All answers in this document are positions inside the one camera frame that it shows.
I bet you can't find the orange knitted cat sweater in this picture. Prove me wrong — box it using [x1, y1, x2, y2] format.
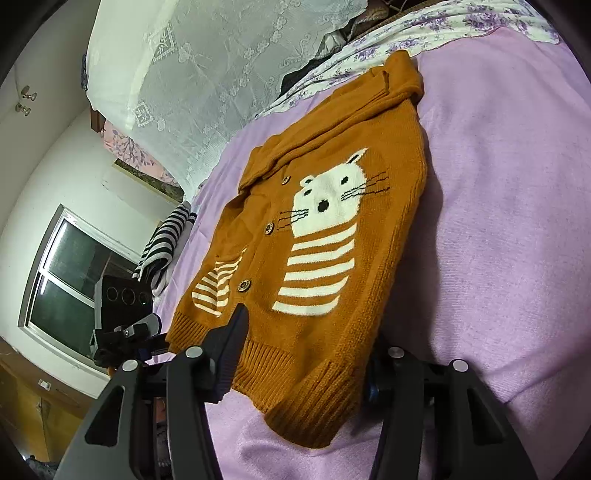
[167, 51, 427, 448]

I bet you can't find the black white striped garment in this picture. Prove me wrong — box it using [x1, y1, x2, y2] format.
[132, 201, 197, 297]

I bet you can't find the wooden furniture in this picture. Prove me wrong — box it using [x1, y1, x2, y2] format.
[1, 341, 93, 462]

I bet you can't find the pink floral fabric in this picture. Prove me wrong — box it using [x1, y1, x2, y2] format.
[101, 121, 179, 187]

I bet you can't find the white lace cover cloth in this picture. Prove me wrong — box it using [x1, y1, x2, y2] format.
[86, 1, 367, 195]

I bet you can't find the floral purple white quilt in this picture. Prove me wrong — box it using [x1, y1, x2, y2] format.
[257, 1, 561, 118]

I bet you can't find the brown folded blanket stack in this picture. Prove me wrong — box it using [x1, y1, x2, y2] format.
[345, 0, 445, 40]

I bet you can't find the window with metal frame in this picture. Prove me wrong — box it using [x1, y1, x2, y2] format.
[18, 205, 139, 370]

